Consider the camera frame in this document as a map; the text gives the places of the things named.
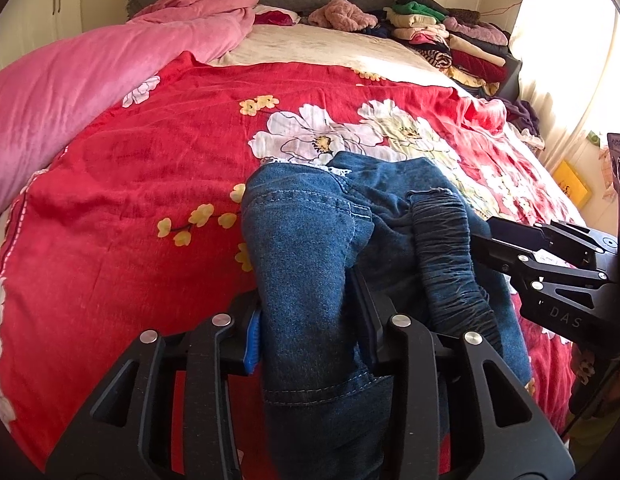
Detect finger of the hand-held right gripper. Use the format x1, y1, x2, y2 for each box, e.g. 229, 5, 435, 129
485, 216, 620, 264
470, 236, 612, 292

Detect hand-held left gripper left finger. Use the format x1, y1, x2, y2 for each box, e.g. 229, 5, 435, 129
45, 290, 263, 480

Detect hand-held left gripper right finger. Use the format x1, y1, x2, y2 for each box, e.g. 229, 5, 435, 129
347, 265, 576, 480

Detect blue denim jeans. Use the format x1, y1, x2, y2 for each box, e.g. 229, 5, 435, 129
240, 151, 533, 480

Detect yellow box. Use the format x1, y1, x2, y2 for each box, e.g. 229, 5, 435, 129
552, 160, 591, 208

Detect purple garment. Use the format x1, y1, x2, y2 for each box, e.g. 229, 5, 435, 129
502, 99, 541, 136

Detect cream curtain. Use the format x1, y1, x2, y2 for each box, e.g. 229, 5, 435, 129
510, 0, 620, 171

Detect stack of folded clothes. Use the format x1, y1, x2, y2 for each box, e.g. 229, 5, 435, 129
382, 0, 513, 98

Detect red floral bed cover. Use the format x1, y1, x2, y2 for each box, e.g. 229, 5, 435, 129
0, 50, 586, 471

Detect cream bed sheet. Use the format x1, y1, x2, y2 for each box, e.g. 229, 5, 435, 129
210, 22, 471, 96

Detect pink fuzzy garment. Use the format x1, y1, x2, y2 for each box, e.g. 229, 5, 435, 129
307, 0, 381, 33

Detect dark red garment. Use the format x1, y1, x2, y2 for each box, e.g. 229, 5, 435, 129
252, 7, 301, 28

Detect pink quilt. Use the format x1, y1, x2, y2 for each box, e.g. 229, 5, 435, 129
0, 0, 261, 223

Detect cream wardrobe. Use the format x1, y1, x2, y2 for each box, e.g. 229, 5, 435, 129
0, 0, 131, 81

